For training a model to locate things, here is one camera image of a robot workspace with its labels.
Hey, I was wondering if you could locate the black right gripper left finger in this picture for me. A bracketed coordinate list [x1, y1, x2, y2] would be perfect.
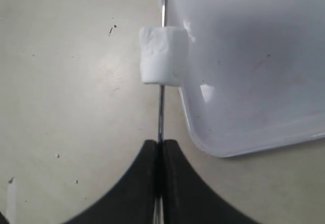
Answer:
[67, 140, 157, 224]

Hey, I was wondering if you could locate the thin metal skewer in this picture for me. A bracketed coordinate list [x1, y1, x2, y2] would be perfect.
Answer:
[154, 0, 168, 223]

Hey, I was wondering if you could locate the white plastic tray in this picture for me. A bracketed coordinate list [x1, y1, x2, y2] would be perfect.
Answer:
[167, 0, 324, 157]

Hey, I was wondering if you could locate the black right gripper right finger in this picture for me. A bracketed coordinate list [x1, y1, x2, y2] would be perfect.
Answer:
[162, 140, 257, 223]

